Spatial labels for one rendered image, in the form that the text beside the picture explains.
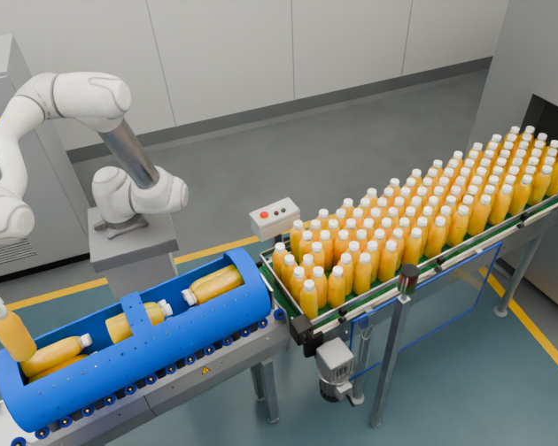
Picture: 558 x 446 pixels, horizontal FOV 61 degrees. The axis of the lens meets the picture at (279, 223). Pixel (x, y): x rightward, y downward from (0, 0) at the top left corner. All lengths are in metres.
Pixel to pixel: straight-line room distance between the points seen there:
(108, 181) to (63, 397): 0.83
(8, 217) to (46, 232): 2.31
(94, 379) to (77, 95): 0.87
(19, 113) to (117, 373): 0.84
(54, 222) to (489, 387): 2.80
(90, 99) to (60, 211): 1.87
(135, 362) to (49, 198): 1.80
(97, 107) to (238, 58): 2.91
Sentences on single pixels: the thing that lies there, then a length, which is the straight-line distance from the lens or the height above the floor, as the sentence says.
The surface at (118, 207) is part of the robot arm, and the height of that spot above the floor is 1.22.
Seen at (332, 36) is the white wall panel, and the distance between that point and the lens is 4.57.
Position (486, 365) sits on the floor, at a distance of 3.04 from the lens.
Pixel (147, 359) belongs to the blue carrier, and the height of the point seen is 1.13.
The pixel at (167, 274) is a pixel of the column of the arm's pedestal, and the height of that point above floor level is 0.80.
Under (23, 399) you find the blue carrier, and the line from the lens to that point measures 1.69.
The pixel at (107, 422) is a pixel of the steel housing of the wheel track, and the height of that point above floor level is 0.87.
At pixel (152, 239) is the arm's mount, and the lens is 2.09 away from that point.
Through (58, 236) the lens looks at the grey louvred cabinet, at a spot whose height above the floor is 0.31.
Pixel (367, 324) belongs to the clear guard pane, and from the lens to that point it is 1.98.
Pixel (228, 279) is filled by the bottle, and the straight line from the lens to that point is 1.71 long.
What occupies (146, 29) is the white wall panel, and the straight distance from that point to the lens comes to 4.10.
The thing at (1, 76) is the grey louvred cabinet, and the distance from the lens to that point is 2.87.
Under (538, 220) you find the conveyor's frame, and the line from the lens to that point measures 2.57.
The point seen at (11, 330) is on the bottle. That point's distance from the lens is 1.54.
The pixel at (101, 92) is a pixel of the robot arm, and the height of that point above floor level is 1.85.
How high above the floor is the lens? 2.52
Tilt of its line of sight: 45 degrees down
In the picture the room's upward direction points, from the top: 4 degrees counter-clockwise
